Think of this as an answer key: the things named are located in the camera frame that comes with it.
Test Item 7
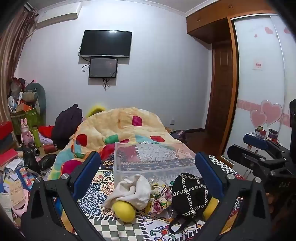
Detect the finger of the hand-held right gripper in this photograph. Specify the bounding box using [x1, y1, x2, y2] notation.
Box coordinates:
[227, 144, 289, 179]
[243, 133, 292, 160]

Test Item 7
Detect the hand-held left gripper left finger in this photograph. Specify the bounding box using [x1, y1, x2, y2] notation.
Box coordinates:
[21, 151, 104, 241]

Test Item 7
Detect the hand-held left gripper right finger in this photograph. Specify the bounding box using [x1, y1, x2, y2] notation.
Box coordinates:
[195, 152, 272, 241]

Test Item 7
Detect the black chain-trimmed bag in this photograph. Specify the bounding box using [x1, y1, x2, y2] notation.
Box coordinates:
[168, 173, 212, 233]

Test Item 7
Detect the white cloth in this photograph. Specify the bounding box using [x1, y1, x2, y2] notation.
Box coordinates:
[102, 174, 152, 210]

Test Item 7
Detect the clear plastic storage box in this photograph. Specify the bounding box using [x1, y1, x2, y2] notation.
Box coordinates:
[113, 142, 204, 186]

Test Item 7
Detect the floral cloth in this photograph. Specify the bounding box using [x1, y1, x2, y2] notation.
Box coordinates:
[144, 181, 173, 215]

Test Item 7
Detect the small pink heart sticker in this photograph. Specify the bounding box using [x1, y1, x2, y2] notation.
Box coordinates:
[250, 109, 268, 128]

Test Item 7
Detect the patterned bed sheet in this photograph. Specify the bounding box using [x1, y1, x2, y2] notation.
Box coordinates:
[76, 148, 245, 241]

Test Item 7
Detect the large pink heart sticker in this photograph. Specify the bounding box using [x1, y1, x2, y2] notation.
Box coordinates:
[261, 100, 283, 127]

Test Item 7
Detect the patchwork quilt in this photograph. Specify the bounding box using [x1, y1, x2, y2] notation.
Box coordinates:
[48, 107, 186, 232]

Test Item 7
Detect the black plastic bag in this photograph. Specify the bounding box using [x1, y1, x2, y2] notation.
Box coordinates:
[22, 146, 57, 175]

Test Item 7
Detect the dark clothing pile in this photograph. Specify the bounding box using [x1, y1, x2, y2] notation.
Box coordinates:
[51, 104, 83, 149]

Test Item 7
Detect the wardrobe with sliding doors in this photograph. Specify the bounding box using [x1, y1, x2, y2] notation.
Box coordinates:
[228, 9, 296, 168]

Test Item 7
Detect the red cloth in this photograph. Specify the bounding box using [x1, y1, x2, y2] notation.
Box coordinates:
[38, 125, 55, 139]

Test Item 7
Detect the brown wooden door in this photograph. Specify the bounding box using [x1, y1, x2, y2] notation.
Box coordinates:
[204, 43, 235, 140]

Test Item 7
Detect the yellow fuzzy item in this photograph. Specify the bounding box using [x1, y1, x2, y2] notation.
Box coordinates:
[86, 105, 105, 118]

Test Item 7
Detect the green bottle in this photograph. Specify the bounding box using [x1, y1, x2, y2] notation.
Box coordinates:
[32, 126, 42, 148]

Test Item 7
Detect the pink rabbit toy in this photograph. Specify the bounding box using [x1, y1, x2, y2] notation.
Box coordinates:
[20, 118, 33, 147]

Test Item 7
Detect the pile of books and papers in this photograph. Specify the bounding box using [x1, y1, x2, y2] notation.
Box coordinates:
[0, 158, 36, 210]

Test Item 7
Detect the green cardboard box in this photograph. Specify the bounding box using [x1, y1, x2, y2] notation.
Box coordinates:
[11, 107, 43, 135]

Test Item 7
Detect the red book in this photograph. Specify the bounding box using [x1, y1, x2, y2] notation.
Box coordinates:
[0, 148, 19, 166]

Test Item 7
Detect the grey-green plush toy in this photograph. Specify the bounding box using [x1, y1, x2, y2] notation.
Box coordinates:
[24, 82, 46, 117]

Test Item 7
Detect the red box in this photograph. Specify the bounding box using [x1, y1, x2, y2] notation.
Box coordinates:
[0, 121, 13, 141]

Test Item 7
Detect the wooden overhead cabinet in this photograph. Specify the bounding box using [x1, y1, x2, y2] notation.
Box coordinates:
[186, 10, 277, 45]

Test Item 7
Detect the brown striped curtain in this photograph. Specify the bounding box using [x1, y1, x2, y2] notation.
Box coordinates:
[0, 7, 39, 122]

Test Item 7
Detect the white air conditioner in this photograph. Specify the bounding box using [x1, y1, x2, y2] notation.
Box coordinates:
[36, 3, 82, 29]

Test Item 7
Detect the black camera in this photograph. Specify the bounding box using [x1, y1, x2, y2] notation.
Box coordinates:
[27, 141, 41, 156]

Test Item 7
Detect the television cable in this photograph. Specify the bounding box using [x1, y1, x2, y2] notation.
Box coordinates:
[81, 57, 91, 73]

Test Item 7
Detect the small wall-mounted monitor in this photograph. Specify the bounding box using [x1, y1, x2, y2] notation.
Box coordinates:
[88, 58, 119, 79]

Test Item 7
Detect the wall-mounted black television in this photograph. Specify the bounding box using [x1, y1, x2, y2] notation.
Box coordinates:
[79, 30, 133, 58]

